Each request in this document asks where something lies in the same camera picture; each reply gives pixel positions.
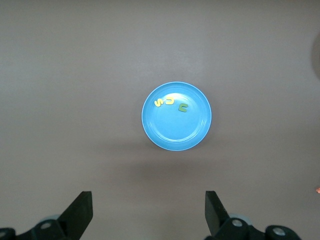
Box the brown table mat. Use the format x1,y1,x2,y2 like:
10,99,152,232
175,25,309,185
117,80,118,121
0,0,320,240

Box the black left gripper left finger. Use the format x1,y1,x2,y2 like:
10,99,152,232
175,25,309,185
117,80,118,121
57,191,94,240

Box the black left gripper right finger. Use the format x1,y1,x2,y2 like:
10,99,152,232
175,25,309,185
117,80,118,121
204,190,230,237

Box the blue round plate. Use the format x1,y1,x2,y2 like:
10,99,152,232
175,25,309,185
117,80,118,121
141,81,213,152

